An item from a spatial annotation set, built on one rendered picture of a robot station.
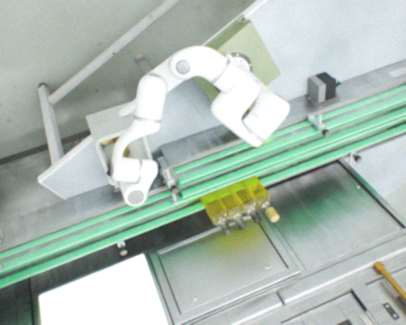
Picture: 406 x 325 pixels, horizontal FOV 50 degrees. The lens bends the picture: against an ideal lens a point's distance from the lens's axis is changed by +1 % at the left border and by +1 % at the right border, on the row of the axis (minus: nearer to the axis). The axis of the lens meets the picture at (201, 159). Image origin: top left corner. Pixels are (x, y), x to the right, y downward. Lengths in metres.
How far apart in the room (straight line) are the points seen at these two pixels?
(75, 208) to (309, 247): 0.89
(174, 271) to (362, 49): 1.15
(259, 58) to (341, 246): 0.75
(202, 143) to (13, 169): 1.09
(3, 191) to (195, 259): 1.05
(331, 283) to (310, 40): 0.88
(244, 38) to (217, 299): 0.88
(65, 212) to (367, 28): 1.36
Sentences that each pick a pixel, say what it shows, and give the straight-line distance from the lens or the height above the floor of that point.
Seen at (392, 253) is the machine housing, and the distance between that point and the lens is 1.70.
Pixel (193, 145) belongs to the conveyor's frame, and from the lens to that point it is 1.67.
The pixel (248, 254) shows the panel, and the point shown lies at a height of 1.17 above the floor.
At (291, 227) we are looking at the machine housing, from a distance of 1.76.
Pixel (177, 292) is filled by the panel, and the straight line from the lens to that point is 1.60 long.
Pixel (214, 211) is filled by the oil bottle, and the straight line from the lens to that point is 1.58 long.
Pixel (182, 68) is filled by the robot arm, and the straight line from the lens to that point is 1.25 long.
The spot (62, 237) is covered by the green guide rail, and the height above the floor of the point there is 0.92.
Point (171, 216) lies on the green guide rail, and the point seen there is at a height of 0.95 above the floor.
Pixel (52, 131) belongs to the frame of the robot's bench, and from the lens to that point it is 1.94.
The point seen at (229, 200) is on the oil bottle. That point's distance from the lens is 1.62.
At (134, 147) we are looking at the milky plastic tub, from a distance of 1.65.
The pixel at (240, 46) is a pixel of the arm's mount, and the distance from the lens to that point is 1.53.
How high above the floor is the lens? 2.06
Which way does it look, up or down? 46 degrees down
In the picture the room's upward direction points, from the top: 149 degrees clockwise
